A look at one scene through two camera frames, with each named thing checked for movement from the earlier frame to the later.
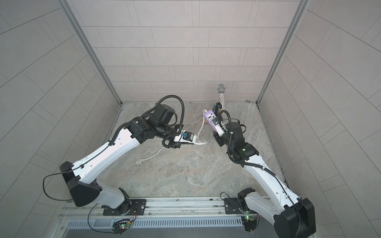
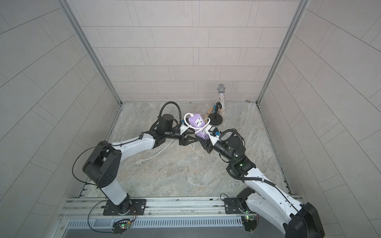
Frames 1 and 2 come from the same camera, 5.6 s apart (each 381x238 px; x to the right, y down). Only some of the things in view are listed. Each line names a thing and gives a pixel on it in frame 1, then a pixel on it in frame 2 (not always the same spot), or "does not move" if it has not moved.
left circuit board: x=120 y=226 does not move
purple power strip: x=210 y=116 → x=197 y=121
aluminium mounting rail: x=157 y=208 does not move
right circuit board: x=250 y=222 does not move
